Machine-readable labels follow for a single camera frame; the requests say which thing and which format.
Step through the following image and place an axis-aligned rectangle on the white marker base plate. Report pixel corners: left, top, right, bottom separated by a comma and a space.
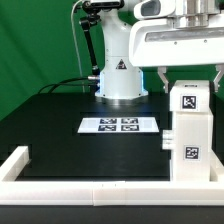
78, 117, 159, 133

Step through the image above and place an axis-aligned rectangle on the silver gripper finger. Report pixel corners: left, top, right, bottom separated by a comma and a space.
213, 64, 224, 88
157, 67, 169, 93

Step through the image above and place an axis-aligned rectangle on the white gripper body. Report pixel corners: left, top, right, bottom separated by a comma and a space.
129, 16, 224, 67

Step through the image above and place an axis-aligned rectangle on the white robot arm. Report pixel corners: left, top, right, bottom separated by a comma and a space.
85, 0, 224, 100

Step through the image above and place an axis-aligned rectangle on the white U-shaped boundary frame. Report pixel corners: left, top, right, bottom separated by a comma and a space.
0, 146, 224, 206

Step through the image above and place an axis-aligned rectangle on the white cabinet body box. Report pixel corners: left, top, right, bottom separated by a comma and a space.
170, 111, 213, 182

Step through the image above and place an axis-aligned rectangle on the grey thin cable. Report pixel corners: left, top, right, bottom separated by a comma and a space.
70, 0, 86, 94

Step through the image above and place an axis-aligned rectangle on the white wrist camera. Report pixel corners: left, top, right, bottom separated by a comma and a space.
134, 0, 176, 20

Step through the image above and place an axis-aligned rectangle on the white cabinet door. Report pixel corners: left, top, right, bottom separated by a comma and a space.
162, 130, 174, 150

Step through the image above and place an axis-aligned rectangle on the black cable bundle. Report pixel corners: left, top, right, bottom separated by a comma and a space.
38, 77, 101, 95

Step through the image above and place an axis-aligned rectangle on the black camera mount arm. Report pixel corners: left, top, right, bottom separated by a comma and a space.
79, 0, 124, 76

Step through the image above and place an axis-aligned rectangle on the white cabinet top block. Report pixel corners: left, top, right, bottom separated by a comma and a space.
170, 80, 210, 113

